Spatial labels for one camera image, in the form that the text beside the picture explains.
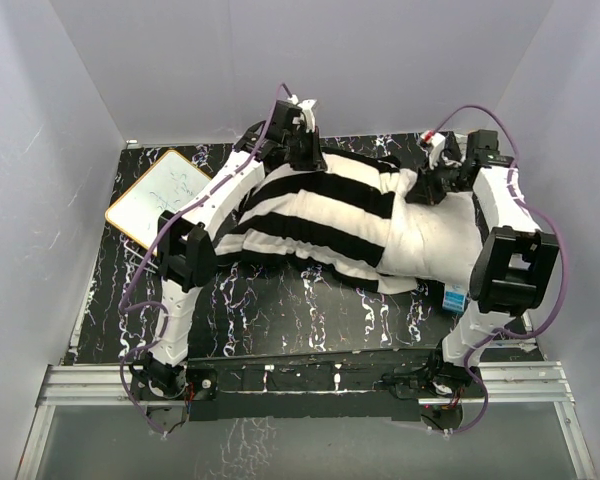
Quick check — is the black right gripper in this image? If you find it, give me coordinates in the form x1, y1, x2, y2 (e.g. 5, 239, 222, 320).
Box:
402, 155, 469, 206

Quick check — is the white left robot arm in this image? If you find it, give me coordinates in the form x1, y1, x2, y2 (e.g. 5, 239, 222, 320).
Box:
136, 96, 326, 399

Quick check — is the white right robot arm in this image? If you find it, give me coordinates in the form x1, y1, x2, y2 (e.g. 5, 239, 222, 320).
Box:
408, 129, 560, 397

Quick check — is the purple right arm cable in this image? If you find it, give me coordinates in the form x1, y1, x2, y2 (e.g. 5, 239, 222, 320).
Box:
425, 105, 571, 431

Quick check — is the black white striped pillowcase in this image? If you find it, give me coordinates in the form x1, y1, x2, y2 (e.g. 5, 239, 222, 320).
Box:
215, 149, 418, 294

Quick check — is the yellow framed whiteboard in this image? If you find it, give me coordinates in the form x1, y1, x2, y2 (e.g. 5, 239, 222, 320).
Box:
105, 149, 211, 248

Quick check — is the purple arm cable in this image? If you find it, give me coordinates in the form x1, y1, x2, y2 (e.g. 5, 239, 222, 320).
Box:
425, 105, 571, 431
118, 83, 296, 435

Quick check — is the aluminium table frame rail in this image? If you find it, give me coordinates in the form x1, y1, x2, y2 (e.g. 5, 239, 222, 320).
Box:
16, 361, 597, 479

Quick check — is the white pillow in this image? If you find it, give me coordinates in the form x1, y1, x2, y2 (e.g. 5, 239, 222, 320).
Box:
376, 169, 482, 294

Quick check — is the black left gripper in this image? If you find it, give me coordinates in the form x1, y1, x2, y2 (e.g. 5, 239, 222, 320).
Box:
284, 127, 330, 173

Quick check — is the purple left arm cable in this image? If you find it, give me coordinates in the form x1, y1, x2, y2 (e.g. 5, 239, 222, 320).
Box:
118, 83, 296, 435

